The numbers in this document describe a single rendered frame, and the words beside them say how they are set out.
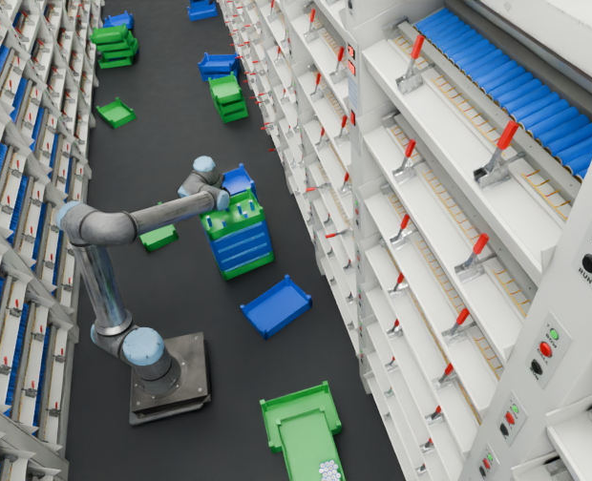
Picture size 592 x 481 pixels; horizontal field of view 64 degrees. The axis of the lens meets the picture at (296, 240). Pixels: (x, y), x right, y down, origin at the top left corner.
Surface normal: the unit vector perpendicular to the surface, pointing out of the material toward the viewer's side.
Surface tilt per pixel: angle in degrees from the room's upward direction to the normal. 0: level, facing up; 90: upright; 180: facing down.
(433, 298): 17
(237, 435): 0
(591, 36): 90
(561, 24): 90
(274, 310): 0
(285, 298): 0
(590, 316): 90
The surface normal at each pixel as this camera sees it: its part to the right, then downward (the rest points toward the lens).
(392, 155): -0.40, -0.57
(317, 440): -0.03, -0.42
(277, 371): -0.11, -0.68
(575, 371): -0.96, 0.26
